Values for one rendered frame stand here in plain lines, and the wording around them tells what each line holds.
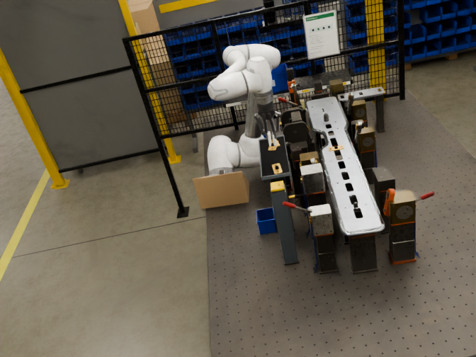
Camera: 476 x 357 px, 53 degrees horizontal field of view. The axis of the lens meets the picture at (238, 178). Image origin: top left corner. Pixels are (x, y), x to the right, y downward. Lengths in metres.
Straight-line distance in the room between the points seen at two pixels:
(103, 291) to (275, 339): 1.90
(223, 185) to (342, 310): 1.06
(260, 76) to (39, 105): 3.13
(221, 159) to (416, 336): 1.47
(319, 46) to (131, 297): 2.21
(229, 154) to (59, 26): 2.28
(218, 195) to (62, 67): 2.36
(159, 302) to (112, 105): 2.10
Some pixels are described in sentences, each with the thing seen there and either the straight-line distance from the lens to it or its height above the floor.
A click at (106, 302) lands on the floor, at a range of 3.68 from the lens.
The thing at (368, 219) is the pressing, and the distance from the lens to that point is 2.19.
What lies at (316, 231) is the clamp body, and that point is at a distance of 2.20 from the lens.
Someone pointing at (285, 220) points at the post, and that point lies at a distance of 2.27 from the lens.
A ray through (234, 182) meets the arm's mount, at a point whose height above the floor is 0.86.
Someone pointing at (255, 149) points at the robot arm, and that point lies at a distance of 2.93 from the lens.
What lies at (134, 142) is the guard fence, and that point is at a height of 0.30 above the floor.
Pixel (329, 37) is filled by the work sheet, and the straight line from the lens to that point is 3.51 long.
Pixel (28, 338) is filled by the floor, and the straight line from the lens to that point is 3.78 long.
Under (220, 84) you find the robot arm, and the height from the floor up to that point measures 1.61.
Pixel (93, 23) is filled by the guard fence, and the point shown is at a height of 1.49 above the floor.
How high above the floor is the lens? 2.40
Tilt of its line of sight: 33 degrees down
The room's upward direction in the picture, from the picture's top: 14 degrees counter-clockwise
